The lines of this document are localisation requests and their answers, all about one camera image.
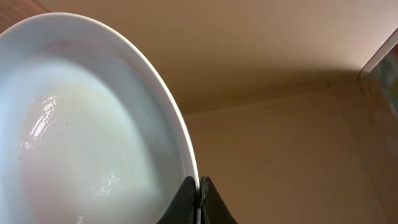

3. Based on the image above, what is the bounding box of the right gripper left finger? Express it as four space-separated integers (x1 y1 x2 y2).
157 176 197 224

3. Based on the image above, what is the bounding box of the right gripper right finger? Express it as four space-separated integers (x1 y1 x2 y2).
200 177 238 224

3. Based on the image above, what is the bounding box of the light blue plate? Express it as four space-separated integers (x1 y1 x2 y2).
1 12 198 223

